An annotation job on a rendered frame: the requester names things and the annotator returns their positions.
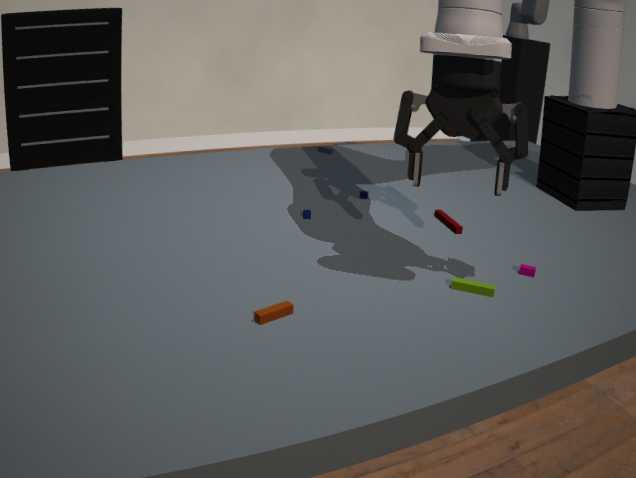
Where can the lime green rod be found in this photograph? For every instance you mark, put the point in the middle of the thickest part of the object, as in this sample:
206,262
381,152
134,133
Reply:
473,287

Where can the magenta block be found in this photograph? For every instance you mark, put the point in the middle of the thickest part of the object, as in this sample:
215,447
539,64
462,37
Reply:
527,270

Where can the orange rod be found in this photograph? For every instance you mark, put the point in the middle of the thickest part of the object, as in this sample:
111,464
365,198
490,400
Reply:
273,312

